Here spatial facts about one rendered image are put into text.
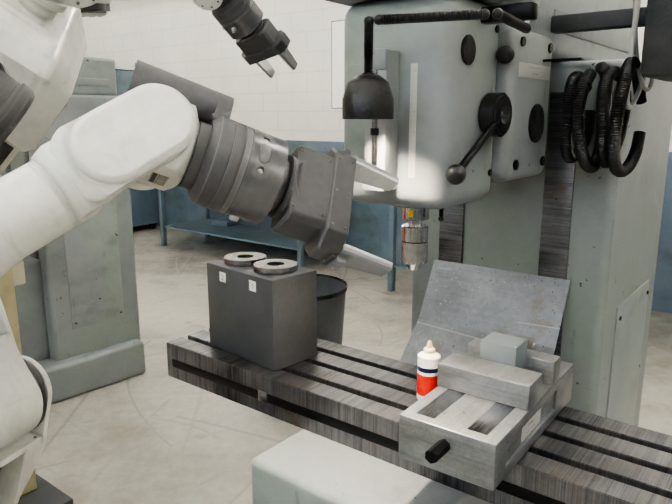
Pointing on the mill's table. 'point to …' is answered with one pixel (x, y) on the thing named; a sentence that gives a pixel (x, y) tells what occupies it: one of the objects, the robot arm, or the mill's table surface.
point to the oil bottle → (427, 370)
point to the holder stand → (263, 309)
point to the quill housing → (428, 100)
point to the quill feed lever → (498, 110)
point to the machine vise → (483, 424)
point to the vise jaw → (490, 380)
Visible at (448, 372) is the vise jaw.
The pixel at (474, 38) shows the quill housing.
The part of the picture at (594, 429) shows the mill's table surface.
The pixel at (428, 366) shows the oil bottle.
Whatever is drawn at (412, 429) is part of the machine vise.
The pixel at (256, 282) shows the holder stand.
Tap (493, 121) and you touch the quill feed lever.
